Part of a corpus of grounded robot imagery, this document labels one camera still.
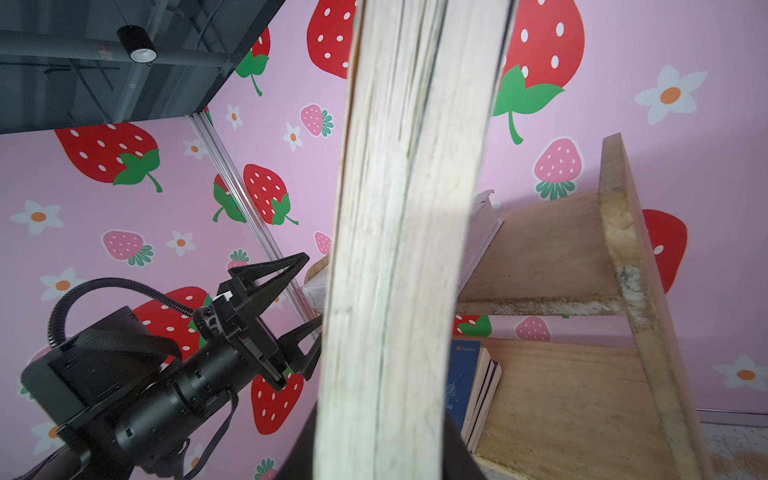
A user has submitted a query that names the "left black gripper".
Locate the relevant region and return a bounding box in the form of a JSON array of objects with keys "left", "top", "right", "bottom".
[{"left": 115, "top": 253, "right": 323, "bottom": 471}]

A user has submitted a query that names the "blue book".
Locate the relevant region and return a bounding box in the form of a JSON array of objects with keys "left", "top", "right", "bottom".
[{"left": 445, "top": 340, "right": 502, "bottom": 454}]

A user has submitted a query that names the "white photo cover book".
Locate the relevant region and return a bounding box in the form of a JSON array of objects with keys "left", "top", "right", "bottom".
[{"left": 302, "top": 189, "right": 503, "bottom": 313}]

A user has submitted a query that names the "yellow cover book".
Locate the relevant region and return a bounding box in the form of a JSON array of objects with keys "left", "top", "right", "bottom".
[{"left": 313, "top": 1, "right": 516, "bottom": 479}]

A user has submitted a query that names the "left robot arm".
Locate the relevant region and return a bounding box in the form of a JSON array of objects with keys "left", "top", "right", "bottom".
[{"left": 21, "top": 253, "right": 322, "bottom": 479}]

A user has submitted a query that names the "wooden two-tier bookshelf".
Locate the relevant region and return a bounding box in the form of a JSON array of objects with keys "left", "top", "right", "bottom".
[{"left": 302, "top": 133, "right": 715, "bottom": 480}]

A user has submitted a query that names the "black ceiling spotlight near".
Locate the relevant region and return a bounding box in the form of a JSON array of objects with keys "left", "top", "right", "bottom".
[{"left": 117, "top": 25, "right": 158, "bottom": 64}]

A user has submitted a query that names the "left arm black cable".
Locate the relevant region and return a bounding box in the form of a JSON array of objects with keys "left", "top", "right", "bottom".
[{"left": 46, "top": 277, "right": 241, "bottom": 480}]

